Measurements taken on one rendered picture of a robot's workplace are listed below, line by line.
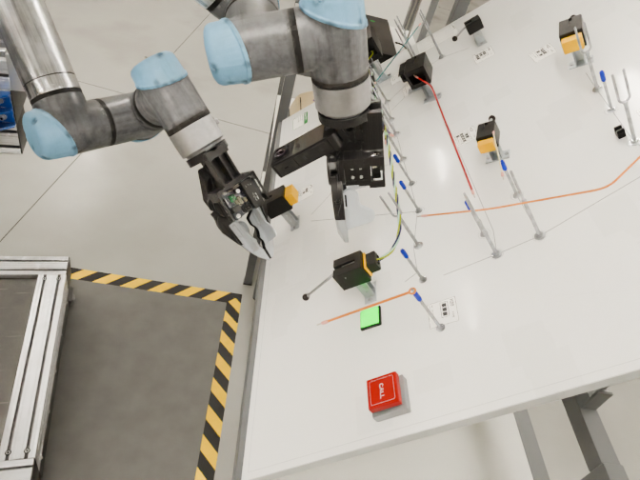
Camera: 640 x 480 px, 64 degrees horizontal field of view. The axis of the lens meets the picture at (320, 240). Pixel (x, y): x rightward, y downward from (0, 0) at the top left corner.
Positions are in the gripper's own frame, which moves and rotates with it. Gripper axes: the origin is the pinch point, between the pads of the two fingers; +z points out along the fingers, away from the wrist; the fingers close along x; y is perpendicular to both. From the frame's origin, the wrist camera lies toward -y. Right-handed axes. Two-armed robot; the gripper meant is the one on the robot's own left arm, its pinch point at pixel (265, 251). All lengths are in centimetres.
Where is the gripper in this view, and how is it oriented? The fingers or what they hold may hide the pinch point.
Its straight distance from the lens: 89.6
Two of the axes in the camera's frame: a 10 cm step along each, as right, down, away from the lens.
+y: 4.4, 0.5, -9.0
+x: 7.6, -5.6, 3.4
